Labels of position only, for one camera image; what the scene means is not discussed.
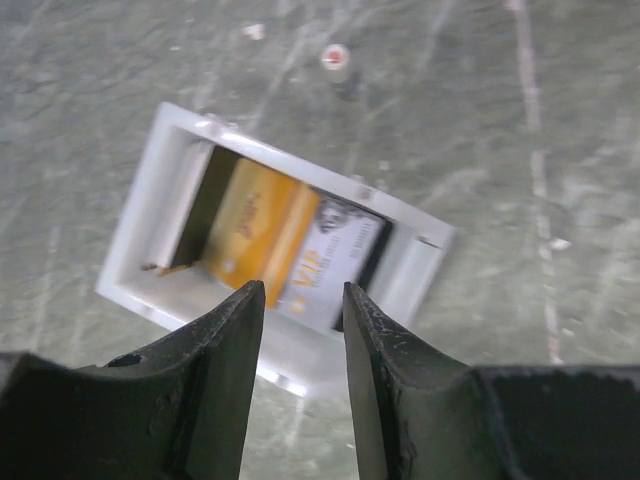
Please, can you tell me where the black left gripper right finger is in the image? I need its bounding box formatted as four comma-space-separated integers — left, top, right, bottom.
343, 283, 639, 479

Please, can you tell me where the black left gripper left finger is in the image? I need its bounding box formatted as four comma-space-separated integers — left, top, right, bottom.
1, 281, 265, 479

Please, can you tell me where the white VIP portrait card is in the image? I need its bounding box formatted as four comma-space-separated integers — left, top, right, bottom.
276, 194, 393, 333

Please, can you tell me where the white card tray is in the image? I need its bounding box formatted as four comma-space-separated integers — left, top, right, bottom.
96, 103, 455, 397

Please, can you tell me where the yellow card in tray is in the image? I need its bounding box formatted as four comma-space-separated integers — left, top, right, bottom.
202, 158, 320, 308

